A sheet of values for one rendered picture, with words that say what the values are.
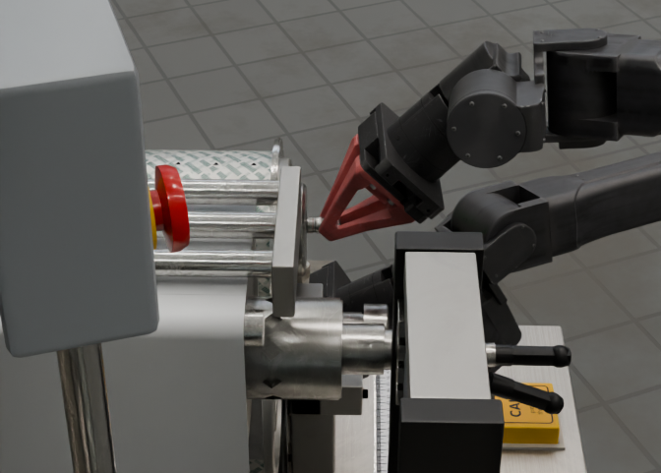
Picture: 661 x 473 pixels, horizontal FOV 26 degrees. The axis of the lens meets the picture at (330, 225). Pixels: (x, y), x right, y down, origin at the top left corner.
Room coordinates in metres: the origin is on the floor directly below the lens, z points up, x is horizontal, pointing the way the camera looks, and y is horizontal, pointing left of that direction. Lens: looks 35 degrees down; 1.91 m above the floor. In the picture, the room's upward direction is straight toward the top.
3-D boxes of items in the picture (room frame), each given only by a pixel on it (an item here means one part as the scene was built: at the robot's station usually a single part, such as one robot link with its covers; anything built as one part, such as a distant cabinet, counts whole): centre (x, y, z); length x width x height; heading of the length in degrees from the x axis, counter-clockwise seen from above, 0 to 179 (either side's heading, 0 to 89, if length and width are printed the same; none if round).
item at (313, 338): (0.69, 0.02, 1.34); 0.06 x 0.06 x 0.06; 89
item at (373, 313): (0.90, -0.04, 1.18); 0.04 x 0.02 x 0.04; 179
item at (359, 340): (0.69, -0.04, 1.34); 0.06 x 0.03 x 0.03; 89
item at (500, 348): (0.65, -0.12, 1.37); 0.05 x 0.01 x 0.01; 89
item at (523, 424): (1.10, -0.20, 0.91); 0.07 x 0.07 x 0.02; 89
